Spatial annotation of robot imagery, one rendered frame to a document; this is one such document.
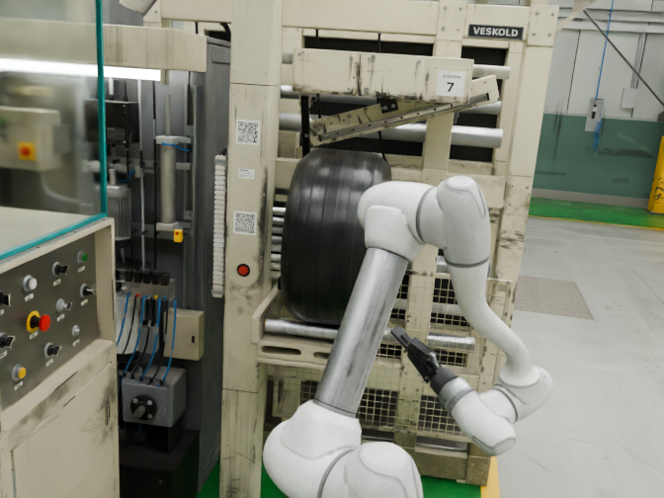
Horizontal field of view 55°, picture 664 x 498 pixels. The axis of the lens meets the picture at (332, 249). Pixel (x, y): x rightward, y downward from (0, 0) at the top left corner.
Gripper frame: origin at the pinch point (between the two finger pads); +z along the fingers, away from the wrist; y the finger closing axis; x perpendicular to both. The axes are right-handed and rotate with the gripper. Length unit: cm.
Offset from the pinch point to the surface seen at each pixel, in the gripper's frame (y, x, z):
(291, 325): 15.1, -18.4, 31.9
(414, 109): -21, 56, 66
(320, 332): 15.7, -12.1, 24.8
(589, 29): 315, 789, 490
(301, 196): -26.3, -6.3, 42.1
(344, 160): -29, 12, 47
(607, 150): 474, 766, 379
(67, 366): -5, -82, 40
